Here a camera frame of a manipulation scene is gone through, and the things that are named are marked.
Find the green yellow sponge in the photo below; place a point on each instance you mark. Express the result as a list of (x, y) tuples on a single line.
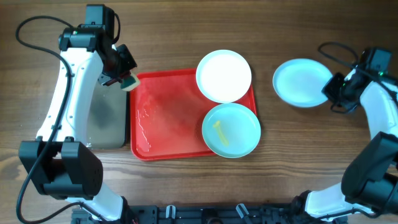
[(130, 83)]

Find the white plate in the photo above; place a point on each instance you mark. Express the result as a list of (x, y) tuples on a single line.
[(223, 76)]

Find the light blue plate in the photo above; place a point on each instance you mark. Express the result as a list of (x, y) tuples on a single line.
[(231, 130), (299, 82)]

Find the black metal tray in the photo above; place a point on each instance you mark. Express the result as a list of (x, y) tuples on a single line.
[(106, 128)]

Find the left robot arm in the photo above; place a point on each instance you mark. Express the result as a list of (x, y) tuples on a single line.
[(58, 161)]

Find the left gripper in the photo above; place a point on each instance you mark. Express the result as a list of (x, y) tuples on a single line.
[(130, 64)]

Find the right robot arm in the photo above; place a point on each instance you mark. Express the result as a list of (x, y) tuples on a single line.
[(366, 187)]

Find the red plastic tray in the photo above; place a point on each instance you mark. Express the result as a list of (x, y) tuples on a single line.
[(167, 111)]

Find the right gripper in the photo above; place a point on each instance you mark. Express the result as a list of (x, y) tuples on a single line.
[(334, 86)]

